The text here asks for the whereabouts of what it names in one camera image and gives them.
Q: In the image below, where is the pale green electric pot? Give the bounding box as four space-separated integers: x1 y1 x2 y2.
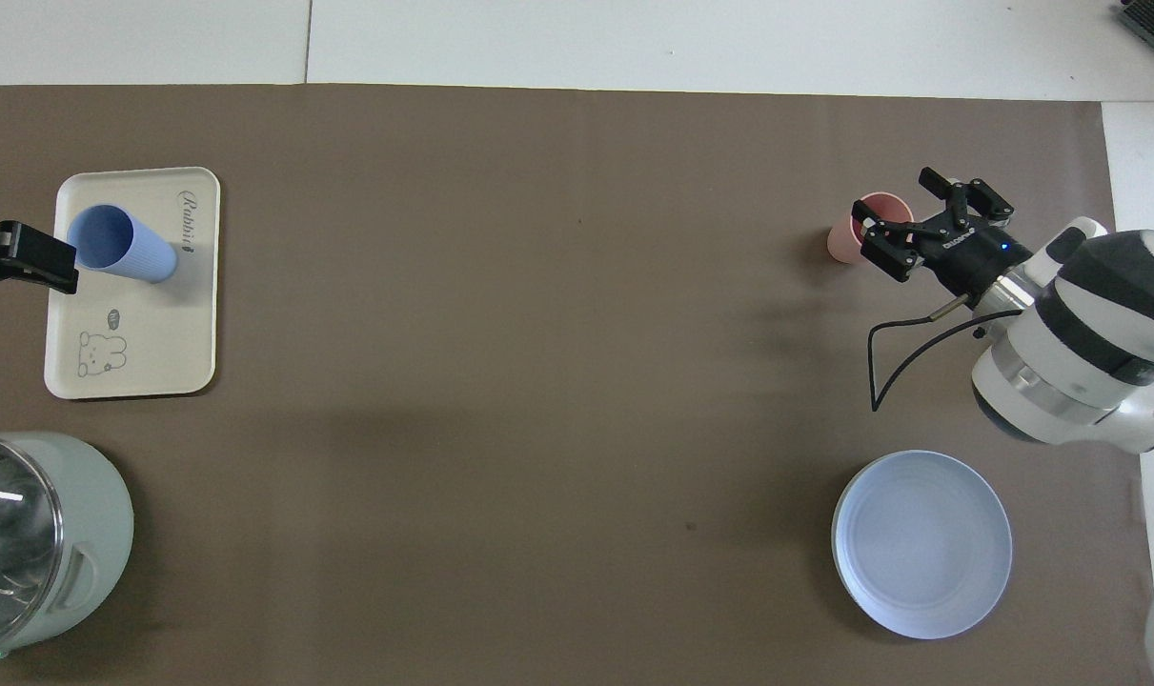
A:
0 432 136 668

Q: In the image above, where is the brown table mat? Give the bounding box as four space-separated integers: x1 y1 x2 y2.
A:
0 84 1154 686

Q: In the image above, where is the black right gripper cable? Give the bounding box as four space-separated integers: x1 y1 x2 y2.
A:
869 293 1025 413

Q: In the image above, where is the blue ribbed cup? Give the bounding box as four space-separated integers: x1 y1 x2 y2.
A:
67 204 179 285

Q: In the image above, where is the pink cup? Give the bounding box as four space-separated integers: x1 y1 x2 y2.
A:
827 192 916 263

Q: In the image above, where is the lavender blue plate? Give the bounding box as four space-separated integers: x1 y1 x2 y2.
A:
831 450 1014 640

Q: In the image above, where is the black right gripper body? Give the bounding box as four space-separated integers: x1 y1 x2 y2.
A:
920 214 1033 298

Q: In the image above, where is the cream tray with rabbit print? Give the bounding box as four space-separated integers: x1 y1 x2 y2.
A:
43 167 222 399

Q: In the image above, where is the glass pot lid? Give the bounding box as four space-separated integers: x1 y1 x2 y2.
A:
0 436 66 658

